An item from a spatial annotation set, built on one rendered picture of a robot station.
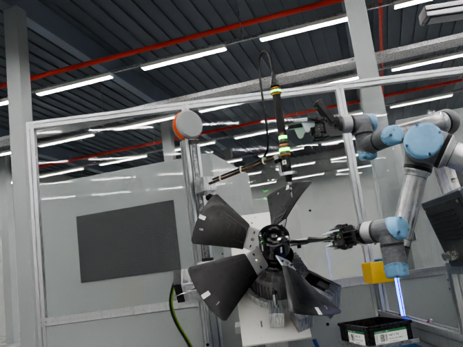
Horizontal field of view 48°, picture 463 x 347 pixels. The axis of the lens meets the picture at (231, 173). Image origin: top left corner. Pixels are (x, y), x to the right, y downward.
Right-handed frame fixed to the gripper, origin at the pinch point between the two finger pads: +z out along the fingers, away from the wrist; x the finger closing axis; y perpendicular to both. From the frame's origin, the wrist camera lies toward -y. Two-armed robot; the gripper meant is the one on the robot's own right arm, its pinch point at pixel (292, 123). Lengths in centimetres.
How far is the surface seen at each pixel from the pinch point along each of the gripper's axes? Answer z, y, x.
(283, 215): 7.4, 36.1, 6.4
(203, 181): 32, 11, 51
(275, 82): 5.0, -17.1, -1.7
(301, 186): -3.8, 24.0, 12.3
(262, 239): 19.5, 45.2, -3.6
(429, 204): -13, 44, -67
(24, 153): 218, -150, 573
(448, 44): -485, -282, 570
